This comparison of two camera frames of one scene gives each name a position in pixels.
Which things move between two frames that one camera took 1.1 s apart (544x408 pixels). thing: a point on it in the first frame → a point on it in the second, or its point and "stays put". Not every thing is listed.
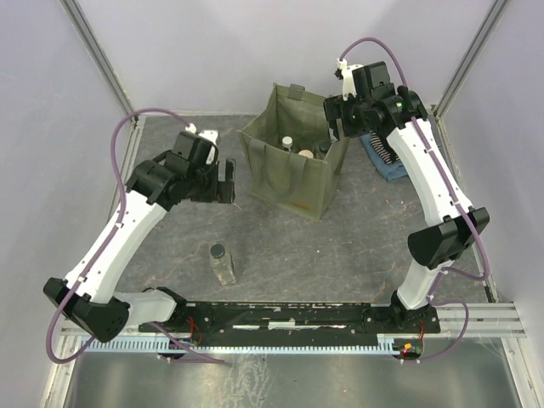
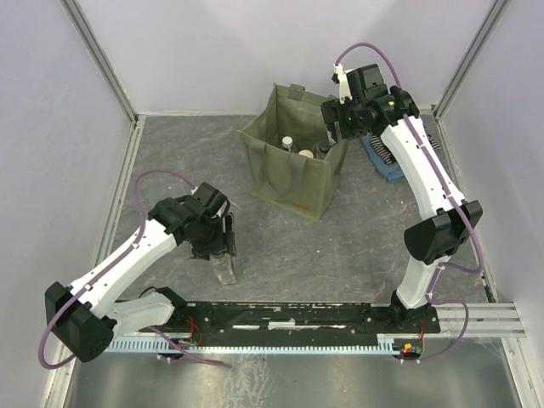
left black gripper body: [206, 185] → [212, 239]
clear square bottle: [223, 264] stays put
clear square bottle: [320, 149] stays put
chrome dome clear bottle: [287, 142] stays put
